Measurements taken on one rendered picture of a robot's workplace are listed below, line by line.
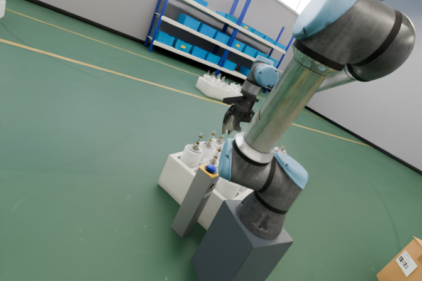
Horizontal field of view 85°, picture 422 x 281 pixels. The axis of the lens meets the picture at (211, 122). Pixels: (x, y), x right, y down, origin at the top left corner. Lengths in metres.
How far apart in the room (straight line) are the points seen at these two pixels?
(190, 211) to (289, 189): 0.43
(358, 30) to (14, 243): 1.02
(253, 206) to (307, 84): 0.40
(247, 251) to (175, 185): 0.54
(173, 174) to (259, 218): 0.54
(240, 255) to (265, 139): 0.36
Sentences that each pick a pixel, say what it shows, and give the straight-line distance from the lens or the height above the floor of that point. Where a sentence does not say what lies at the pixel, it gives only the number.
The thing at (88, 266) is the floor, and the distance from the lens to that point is 0.90.
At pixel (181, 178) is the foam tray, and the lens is 1.12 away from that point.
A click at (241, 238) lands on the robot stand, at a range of 0.76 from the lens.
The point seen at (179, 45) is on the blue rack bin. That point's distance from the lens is 5.54.
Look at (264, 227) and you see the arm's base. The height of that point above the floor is 0.33.
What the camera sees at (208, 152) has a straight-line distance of 1.20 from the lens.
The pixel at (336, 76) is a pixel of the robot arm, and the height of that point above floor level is 0.79.
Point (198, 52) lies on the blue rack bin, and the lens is 5.74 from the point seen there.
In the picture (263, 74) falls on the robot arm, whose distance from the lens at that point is 0.82.
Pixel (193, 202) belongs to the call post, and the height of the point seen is 0.17.
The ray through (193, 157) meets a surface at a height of 0.23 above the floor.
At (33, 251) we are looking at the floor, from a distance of 0.93.
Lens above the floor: 0.74
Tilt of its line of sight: 18 degrees down
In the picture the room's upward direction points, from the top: 25 degrees clockwise
